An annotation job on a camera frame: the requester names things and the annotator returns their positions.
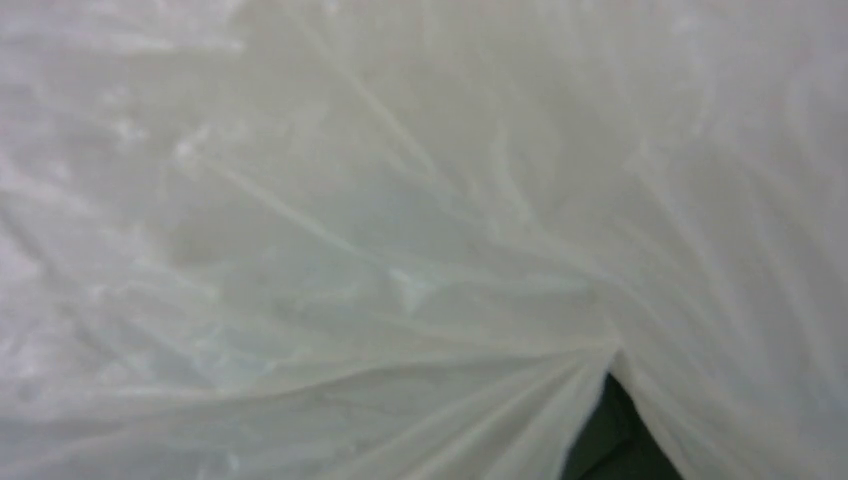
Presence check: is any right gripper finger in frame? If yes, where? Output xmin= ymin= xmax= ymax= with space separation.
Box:
xmin=561 ymin=375 xmax=681 ymax=480

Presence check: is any white plastic bag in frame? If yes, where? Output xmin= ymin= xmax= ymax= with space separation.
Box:
xmin=1 ymin=1 xmax=847 ymax=479

